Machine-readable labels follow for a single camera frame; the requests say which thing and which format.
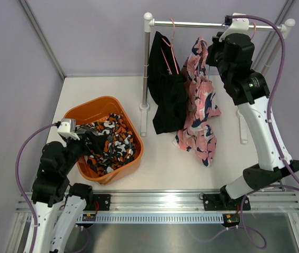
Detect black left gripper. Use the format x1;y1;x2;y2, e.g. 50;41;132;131
61;131;107;176

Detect orange camouflage shorts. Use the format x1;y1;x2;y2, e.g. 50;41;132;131
75;113;136;177

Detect pink hanger of camouflage shorts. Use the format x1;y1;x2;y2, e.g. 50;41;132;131
251;22;257;39

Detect pink patterned shorts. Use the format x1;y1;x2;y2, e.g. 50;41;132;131
173;36;221;167

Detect blue hanger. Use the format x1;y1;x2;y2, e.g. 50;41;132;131
207;22;228;80

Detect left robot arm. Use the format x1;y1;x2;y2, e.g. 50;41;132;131
24;139;110;252

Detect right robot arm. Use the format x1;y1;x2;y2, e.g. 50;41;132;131
206;32;299;209

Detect pink hanger of black shorts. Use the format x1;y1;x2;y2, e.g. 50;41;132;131
161;18;180;75

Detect black shorts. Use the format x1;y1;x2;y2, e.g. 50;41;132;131
147;32;187;134

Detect orange plastic basket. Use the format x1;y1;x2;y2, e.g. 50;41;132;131
64;96;143;185

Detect metal clothes rack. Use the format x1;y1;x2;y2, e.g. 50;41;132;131
139;13;296;144

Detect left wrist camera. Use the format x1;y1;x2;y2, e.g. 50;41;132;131
57;118;80;140

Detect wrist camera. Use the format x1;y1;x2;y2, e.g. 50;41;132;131
57;118;80;140
219;13;249;42

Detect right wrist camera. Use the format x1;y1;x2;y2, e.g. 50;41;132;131
219;13;249;42

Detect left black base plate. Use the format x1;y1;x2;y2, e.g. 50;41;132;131
84;194;111;211

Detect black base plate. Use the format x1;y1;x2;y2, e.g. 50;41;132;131
84;194;111;211
200;193;251;211

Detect white slotted cable duct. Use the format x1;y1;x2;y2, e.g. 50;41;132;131
77;213;224;224

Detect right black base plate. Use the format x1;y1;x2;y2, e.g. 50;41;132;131
200;193;251;211

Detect aluminium mounting rail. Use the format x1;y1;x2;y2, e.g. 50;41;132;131
96;190;299;213

